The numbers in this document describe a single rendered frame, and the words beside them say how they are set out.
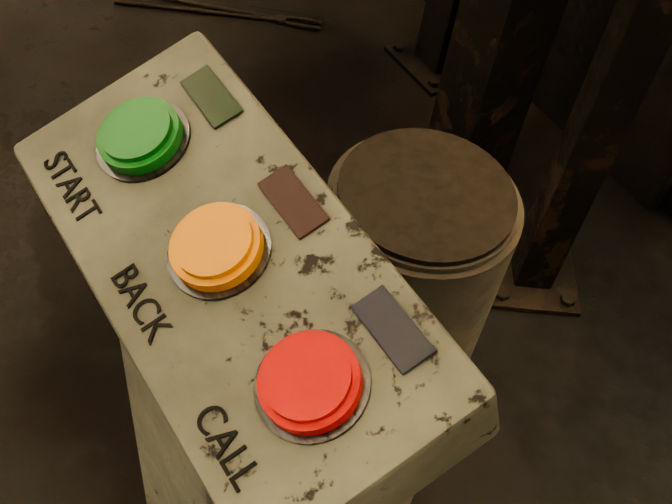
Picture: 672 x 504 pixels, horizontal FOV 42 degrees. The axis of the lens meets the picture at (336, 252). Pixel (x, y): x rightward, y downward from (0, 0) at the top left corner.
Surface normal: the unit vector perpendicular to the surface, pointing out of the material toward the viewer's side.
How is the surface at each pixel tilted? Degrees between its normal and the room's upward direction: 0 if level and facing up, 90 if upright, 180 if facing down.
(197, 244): 20
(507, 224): 0
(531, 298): 0
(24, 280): 0
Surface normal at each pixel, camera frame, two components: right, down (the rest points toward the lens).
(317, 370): -0.19, -0.46
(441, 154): 0.10, -0.63
